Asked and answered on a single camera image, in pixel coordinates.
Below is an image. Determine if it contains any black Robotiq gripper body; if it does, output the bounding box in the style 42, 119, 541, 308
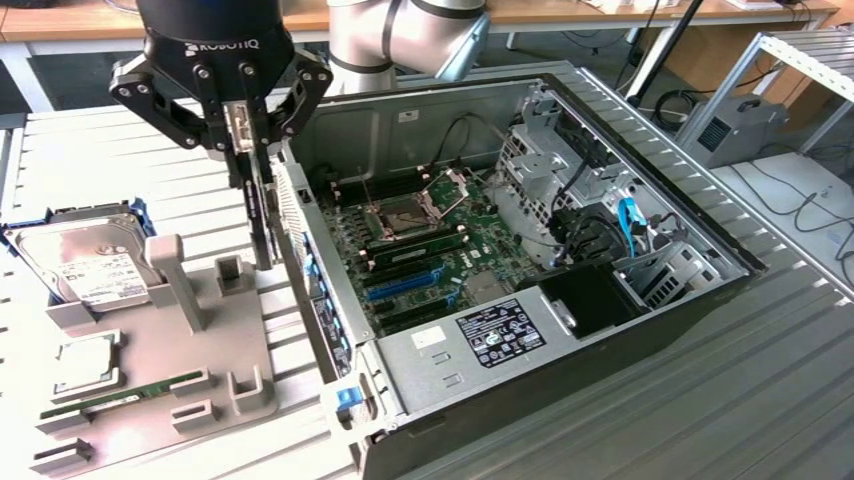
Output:
137, 0, 297, 92

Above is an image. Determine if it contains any graphics card with black fan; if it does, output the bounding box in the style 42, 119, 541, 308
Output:
223, 99, 282, 274

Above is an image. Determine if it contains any black RAM slot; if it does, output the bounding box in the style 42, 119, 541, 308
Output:
334, 177, 429, 197
331, 172, 427, 192
365, 227, 469, 254

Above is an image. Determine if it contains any thin metal locking lever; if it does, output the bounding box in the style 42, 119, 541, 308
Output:
359, 164, 378, 214

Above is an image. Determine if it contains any blue plastic disk carrier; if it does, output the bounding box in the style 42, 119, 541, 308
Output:
0, 196, 161, 256

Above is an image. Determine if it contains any open metal socket cover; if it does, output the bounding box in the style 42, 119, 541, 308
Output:
417, 168, 481, 225

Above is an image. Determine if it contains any CPU socket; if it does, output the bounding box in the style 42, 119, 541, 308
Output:
363, 197, 446, 242

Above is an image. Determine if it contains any silver hard disk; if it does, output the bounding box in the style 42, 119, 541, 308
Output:
4, 212, 166, 314

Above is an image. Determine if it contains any installed RAM stick with label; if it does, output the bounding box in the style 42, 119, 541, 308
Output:
369, 238, 466, 269

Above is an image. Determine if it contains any long black expansion slot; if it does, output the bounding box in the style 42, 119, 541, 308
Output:
373, 293, 459, 317
379, 305, 462, 332
362, 257, 439, 282

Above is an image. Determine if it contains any green Dell motherboard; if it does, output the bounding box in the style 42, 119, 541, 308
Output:
319, 167, 557, 339

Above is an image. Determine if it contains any blue expansion slot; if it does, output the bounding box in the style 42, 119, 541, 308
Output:
365, 271, 447, 302

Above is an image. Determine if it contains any silver perforated drive cage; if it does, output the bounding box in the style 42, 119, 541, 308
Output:
494, 82, 676, 271

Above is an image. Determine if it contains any wooden desk with brown panel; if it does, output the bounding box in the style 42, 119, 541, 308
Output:
486, 0, 844, 101

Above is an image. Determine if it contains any silver chipset heat sink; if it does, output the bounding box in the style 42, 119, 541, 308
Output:
466, 273, 507, 304

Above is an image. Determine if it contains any black case label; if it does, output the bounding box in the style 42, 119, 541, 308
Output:
311, 297, 353, 379

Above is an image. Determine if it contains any grey printed parts rack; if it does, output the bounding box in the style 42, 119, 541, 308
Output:
30, 233, 282, 476

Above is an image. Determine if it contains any white power supply sticker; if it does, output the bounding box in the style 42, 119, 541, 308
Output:
409, 323, 450, 350

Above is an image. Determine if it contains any silver CPU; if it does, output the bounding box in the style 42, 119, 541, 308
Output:
55, 337, 122, 395

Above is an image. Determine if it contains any black slanted stand pole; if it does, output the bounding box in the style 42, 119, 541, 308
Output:
624, 0, 706, 109

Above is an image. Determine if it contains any black power supply label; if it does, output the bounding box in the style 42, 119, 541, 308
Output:
454, 298, 549, 370

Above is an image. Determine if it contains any green loose RAM stick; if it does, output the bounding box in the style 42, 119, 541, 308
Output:
39, 368, 206, 420

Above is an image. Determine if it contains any silver power supply unit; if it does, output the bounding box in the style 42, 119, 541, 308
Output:
363, 285, 584, 431

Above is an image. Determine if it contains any grey vented machine box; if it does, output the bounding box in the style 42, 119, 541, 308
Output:
674, 94, 794, 170

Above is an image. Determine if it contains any silver disk bay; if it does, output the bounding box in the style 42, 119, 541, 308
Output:
610, 238, 730, 314

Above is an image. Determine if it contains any open black PC case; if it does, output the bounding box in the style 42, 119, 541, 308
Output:
270, 72, 769, 480

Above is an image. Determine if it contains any wooden desk with grey frame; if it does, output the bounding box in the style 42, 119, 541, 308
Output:
0, 0, 333, 114

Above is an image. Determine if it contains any thin black wire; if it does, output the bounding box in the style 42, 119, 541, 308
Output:
433, 113, 510, 174

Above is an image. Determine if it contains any black drive wire bundle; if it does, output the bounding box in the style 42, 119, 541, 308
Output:
550, 204, 626, 269

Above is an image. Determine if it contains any blue SATA wire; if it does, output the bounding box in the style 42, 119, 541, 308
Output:
617, 196, 648, 260

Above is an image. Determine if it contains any aluminium slat table frame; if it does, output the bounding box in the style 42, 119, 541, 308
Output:
673, 28, 854, 166

